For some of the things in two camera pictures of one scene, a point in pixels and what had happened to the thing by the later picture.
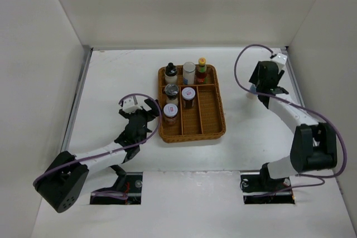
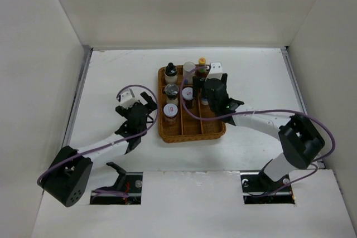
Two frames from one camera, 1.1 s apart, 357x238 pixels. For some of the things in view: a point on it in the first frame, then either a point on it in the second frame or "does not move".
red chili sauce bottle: (201, 76) does not move
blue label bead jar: (252, 95) to (204, 101)
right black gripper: (254, 79) to (198, 84)
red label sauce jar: (170, 113) does not move
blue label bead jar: (188, 73) does not move
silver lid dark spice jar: (188, 95) does not move
